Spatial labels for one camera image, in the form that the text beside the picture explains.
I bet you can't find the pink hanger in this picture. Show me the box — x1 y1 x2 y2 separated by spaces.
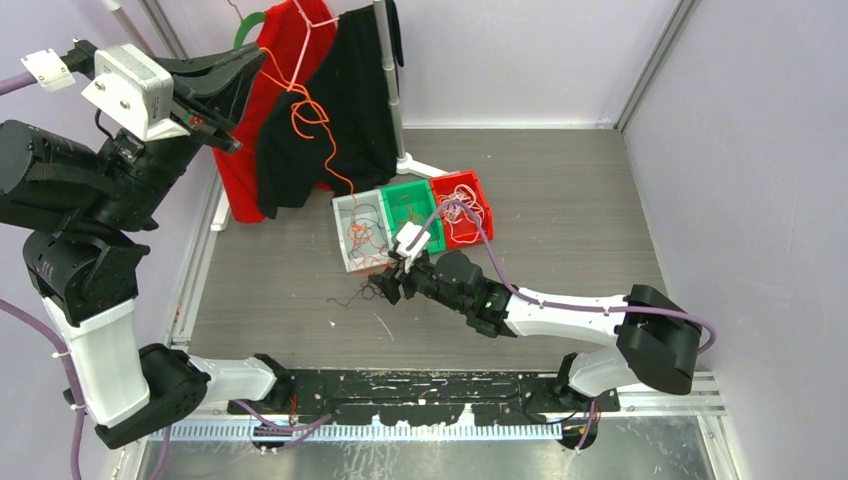
283 1 338 92

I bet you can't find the grey plastic bin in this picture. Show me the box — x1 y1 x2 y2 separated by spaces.
332 190 391 273

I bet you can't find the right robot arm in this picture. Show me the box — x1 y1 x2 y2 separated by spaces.
368 251 703 411

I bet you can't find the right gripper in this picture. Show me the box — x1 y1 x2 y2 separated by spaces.
369 249 470 315

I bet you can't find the white clothes rack stand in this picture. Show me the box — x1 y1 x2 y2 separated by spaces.
209 0 454 233

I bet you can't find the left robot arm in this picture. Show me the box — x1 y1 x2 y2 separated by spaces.
1 40 293 449

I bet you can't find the black thin cable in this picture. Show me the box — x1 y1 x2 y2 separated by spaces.
344 205 392 266
325 281 386 309

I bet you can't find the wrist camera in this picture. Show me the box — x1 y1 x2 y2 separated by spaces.
82 44 189 142
390 222 431 273

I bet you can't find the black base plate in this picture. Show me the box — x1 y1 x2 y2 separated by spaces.
251 369 589 427

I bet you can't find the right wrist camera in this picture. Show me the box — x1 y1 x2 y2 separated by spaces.
390 222 431 273

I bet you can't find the orange cable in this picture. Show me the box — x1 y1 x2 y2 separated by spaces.
258 46 392 273
397 198 435 233

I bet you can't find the red t-shirt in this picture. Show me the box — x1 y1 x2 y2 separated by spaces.
213 1 295 224

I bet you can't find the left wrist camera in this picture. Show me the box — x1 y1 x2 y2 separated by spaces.
82 44 189 142

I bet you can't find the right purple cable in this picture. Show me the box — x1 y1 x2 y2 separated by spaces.
407 199 718 454

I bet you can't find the red white rod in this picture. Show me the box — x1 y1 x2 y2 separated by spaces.
101 0 154 56

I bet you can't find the green hanger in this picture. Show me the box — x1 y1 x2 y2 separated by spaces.
226 0 266 49

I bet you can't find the red plastic bin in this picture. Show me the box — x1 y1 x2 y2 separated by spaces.
429 170 494 250

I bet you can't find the black t-shirt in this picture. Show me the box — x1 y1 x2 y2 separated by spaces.
256 6 397 218

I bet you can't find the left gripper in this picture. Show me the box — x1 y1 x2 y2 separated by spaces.
85 42 265 233

